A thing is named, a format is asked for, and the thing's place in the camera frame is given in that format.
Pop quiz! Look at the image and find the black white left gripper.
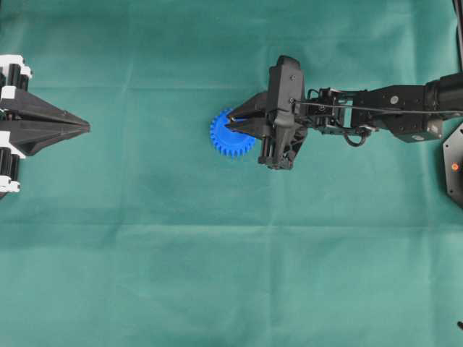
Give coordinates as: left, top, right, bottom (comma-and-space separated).
1, 54, 90, 198

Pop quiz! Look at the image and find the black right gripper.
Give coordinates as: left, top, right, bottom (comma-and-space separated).
225, 55, 307, 170

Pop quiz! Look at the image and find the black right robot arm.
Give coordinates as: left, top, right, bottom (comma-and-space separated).
226, 56, 462, 170

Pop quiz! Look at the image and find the blue plastic gear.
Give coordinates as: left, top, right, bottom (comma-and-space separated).
209, 108, 255, 158

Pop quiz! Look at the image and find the green table cloth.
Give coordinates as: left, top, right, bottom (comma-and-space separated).
1, 1, 462, 346

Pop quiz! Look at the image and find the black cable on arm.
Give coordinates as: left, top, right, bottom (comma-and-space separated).
290, 98, 463, 117

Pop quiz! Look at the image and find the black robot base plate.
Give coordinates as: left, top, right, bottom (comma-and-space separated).
442, 124, 463, 208

